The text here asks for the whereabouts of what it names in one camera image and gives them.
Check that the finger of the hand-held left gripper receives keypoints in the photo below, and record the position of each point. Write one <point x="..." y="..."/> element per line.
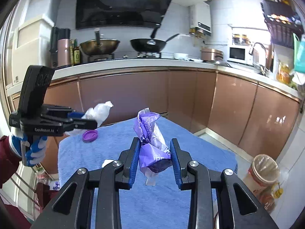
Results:
<point x="76" y="114"/>
<point x="83" y="124"/>

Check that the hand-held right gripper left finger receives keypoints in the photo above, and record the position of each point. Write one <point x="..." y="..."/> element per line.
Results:
<point x="134" y="162"/>

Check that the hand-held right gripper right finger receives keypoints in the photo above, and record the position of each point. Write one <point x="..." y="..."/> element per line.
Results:
<point x="175" y="162"/>

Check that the white plastic wrapper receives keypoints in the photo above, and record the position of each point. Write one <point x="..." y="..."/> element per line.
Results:
<point x="100" y="113"/>

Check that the purple wrapper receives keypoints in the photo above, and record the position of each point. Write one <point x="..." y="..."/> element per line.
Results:
<point x="152" y="136"/>

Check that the person's left forearm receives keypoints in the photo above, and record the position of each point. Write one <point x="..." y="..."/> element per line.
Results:
<point x="7" y="155"/>

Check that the lined trash bin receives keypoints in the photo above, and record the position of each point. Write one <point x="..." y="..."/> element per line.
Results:
<point x="262" y="174"/>

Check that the person's left hand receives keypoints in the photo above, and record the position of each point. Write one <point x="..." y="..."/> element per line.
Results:
<point x="38" y="148"/>

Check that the purple lid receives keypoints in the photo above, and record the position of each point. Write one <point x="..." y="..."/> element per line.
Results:
<point x="90" y="136"/>

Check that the white tissue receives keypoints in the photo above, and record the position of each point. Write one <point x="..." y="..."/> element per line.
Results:
<point x="107" y="163"/>

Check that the blue blanket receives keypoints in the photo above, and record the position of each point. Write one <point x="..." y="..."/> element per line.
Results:
<point x="154" y="207"/>

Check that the pink thermos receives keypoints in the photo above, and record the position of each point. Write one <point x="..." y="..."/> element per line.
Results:
<point x="63" y="50"/>

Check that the dark olive oil bottle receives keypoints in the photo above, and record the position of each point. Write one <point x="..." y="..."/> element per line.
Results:
<point x="76" y="56"/>

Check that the clear plastic bag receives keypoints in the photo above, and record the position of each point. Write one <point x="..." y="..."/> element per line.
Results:
<point x="46" y="180"/>

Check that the brass wok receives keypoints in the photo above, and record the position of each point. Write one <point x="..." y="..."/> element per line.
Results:
<point x="100" y="46"/>

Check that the copper kitchen cabinets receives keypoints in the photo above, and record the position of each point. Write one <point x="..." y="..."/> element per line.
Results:
<point x="214" y="100"/>

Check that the gas stove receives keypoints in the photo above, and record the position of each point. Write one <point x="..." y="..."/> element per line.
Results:
<point x="124" y="56"/>

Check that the black wok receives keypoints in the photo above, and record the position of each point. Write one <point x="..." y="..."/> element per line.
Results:
<point x="145" y="45"/>

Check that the large amber oil bottle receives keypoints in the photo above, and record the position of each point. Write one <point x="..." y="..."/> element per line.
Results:
<point x="269" y="199"/>

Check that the white plate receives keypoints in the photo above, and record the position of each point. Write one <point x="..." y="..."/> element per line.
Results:
<point x="195" y="60"/>

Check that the white bowl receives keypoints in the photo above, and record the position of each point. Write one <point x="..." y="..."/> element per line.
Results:
<point x="180" y="56"/>

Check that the steel pan lid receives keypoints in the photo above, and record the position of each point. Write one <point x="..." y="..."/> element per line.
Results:
<point x="219" y="63"/>

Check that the rose gold rice cooker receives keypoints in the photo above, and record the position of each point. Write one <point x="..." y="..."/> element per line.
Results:
<point x="212" y="54"/>

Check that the black range hood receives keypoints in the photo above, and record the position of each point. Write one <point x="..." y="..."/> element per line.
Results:
<point x="124" y="4"/>

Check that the steel ladle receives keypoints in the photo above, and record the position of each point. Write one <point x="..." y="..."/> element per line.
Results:
<point x="170" y="38"/>

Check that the white microwave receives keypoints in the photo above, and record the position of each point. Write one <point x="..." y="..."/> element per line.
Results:
<point x="238" y="54"/>

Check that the gold glass pot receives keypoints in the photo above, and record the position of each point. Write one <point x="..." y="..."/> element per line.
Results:
<point x="241" y="40"/>

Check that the yellow oil bottle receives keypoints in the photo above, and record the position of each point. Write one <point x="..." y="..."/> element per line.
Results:
<point x="283" y="72"/>

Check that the steel faucet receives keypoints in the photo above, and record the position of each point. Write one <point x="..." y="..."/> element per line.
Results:
<point x="261" y="47"/>

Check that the bag of vegetables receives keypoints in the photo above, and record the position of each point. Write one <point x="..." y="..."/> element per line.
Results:
<point x="297" y="80"/>

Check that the white water heater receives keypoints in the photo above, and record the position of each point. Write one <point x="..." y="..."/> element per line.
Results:
<point x="201" y="16"/>

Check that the teal plastic bag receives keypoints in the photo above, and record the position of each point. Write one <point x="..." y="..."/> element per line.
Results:
<point x="299" y="57"/>

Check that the metal chair frame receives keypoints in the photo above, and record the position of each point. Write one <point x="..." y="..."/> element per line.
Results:
<point x="26" y="186"/>

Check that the black wall rack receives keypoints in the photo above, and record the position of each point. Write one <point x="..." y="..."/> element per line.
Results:
<point x="278" y="28"/>

